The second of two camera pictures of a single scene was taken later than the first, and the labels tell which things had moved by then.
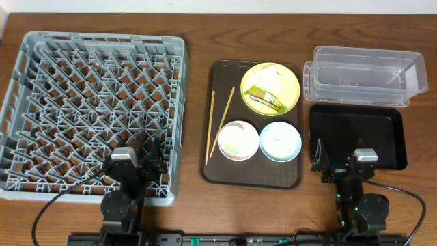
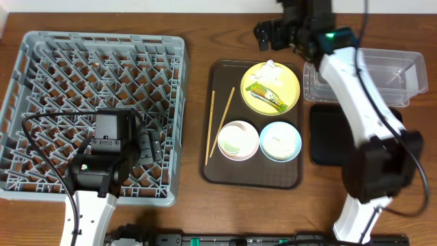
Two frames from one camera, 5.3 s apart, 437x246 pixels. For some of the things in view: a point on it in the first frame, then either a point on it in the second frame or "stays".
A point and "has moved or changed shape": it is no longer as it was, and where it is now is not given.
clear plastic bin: [363, 76] stays
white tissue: [268, 78] has moved or changed shape
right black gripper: [321, 164] to [276, 28]
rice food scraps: [280, 143] stays
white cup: [232, 139] stays
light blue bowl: [280, 141] stays
